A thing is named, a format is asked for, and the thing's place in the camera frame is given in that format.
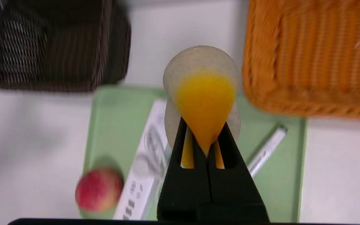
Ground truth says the pink toy peach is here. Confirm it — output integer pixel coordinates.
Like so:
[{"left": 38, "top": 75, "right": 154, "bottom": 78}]
[{"left": 75, "top": 167, "right": 124, "bottom": 213}]

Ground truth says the orange wicker basket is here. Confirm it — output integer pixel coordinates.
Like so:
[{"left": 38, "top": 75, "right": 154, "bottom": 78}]
[{"left": 242, "top": 0, "right": 360, "bottom": 121}]

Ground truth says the white power strip cord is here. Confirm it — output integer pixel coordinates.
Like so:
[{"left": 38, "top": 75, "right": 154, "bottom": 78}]
[{"left": 135, "top": 125, "right": 172, "bottom": 178}]

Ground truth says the yellow and white toy bun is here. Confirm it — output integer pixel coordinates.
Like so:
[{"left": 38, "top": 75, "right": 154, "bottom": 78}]
[{"left": 163, "top": 45, "right": 241, "bottom": 169}]

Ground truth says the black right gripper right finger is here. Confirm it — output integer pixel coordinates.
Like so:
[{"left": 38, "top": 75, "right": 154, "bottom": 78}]
[{"left": 208, "top": 122, "right": 269, "bottom": 222}]

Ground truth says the white power strip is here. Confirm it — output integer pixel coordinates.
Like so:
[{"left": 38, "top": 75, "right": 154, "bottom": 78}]
[{"left": 113, "top": 99, "right": 173, "bottom": 221}]

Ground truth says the thick white marker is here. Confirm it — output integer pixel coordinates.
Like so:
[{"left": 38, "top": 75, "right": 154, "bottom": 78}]
[{"left": 247, "top": 125, "right": 288, "bottom": 178}]

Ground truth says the dark brown wicker basket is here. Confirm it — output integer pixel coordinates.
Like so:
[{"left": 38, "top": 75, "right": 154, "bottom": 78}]
[{"left": 0, "top": 0, "right": 132, "bottom": 93}]

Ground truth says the light green plastic tray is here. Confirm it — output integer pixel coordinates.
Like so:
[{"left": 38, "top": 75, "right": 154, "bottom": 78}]
[{"left": 80, "top": 86, "right": 308, "bottom": 224}]

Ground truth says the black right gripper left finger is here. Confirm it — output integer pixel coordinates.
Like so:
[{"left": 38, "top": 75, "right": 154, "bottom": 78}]
[{"left": 157, "top": 118, "right": 211, "bottom": 221}]

